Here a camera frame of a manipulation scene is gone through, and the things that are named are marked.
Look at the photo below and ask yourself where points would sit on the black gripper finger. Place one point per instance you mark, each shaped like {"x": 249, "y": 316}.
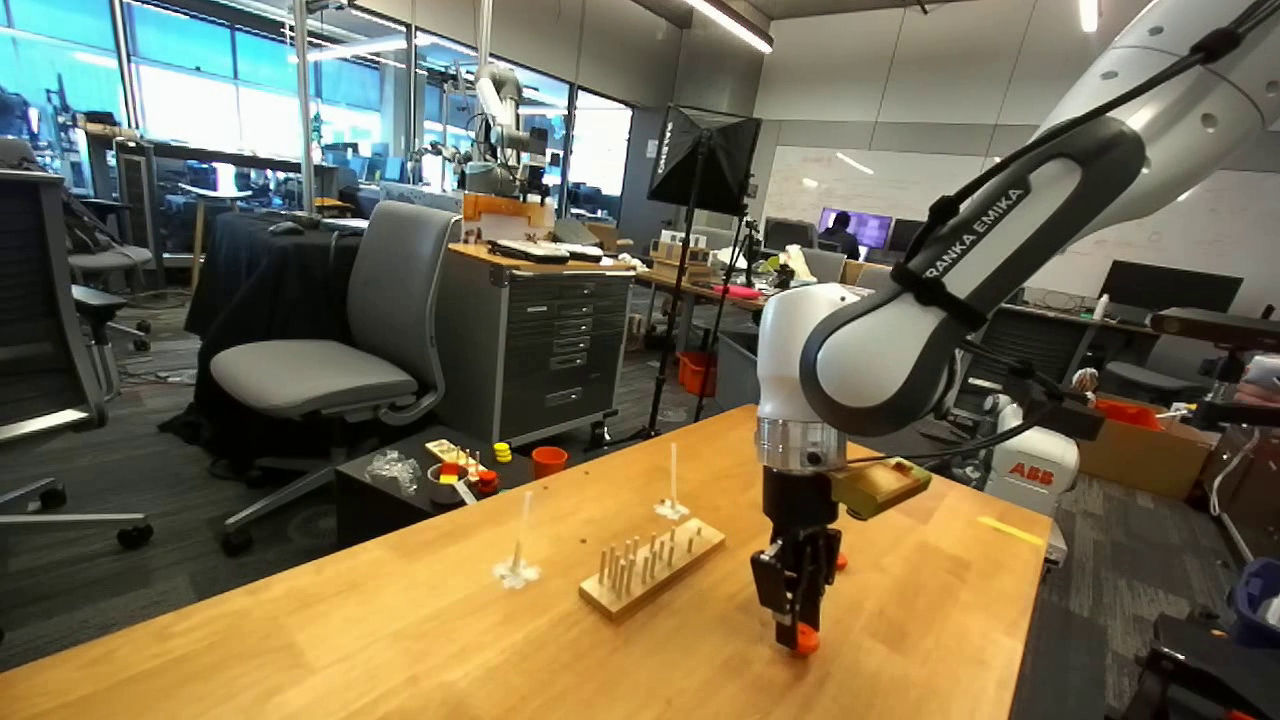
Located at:
{"x": 818, "y": 574}
{"x": 778, "y": 585}

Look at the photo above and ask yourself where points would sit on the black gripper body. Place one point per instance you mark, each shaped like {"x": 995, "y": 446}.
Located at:
{"x": 802, "y": 505}

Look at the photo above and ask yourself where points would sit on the white ABB robot base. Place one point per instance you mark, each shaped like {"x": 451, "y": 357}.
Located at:
{"x": 1034, "y": 484}

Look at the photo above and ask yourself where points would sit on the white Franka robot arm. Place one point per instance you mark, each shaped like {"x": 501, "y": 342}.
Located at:
{"x": 881, "y": 353}

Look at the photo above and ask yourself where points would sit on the wooden stand with clear pegs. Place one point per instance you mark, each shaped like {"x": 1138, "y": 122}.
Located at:
{"x": 616, "y": 592}

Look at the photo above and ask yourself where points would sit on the orange bucket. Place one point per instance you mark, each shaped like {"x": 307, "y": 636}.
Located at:
{"x": 695, "y": 377}

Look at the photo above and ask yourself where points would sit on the yellow tape strip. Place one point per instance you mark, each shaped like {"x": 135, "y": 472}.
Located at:
{"x": 1008, "y": 529}

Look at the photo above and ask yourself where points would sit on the orange cup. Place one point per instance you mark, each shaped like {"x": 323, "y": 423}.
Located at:
{"x": 549, "y": 460}

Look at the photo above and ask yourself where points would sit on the purple lit screen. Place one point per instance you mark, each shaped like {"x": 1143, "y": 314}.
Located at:
{"x": 863, "y": 229}

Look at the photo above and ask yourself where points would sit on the small yellow block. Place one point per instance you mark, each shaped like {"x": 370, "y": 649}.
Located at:
{"x": 501, "y": 454}

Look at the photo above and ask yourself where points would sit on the grey drawer cabinet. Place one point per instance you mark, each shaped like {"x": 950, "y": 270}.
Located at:
{"x": 533, "y": 353}

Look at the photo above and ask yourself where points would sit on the small red object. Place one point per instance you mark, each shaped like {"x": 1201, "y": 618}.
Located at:
{"x": 484, "y": 483}

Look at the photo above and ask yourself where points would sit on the red item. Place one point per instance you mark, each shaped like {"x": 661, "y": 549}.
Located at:
{"x": 1129, "y": 412}

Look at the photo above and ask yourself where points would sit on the tan cardboard box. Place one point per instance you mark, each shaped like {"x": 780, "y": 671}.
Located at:
{"x": 1144, "y": 460}

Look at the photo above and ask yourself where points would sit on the black softbox light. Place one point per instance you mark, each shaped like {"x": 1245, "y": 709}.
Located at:
{"x": 712, "y": 166}

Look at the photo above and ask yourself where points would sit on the cream packet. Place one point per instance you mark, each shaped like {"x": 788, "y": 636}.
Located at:
{"x": 451, "y": 454}

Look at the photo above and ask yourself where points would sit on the black keyboard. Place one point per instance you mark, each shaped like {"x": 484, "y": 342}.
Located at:
{"x": 533, "y": 248}

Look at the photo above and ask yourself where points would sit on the small black side table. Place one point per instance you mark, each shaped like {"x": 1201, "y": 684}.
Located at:
{"x": 401, "y": 505}

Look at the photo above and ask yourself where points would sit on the black floor case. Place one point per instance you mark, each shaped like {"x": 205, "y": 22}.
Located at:
{"x": 1201, "y": 674}

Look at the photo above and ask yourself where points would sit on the clear plastic wrap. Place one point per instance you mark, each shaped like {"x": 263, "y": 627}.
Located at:
{"x": 389, "y": 469}

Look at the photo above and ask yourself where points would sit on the orange cardboard box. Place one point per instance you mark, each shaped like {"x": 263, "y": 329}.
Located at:
{"x": 507, "y": 216}

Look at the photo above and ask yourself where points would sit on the black wide monitor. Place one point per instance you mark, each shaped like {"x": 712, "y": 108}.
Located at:
{"x": 1173, "y": 287}

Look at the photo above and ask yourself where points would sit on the dark brown storage box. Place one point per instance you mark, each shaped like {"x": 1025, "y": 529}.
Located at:
{"x": 1245, "y": 493}

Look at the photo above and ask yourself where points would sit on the blue bin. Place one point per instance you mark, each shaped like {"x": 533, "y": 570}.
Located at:
{"x": 1260, "y": 604}

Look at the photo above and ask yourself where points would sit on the dark wooden desk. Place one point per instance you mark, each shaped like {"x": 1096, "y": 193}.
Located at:
{"x": 1212, "y": 326}

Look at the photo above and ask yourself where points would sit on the ceiling strip light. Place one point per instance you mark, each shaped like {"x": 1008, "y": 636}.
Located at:
{"x": 729, "y": 26}

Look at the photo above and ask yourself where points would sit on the grey office chair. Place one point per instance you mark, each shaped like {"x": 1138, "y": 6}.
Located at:
{"x": 315, "y": 374}

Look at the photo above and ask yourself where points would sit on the black draped cloth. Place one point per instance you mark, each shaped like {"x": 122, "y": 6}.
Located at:
{"x": 265, "y": 292}

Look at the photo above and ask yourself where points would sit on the black mesh office chair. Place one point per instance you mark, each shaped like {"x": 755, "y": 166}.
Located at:
{"x": 40, "y": 292}

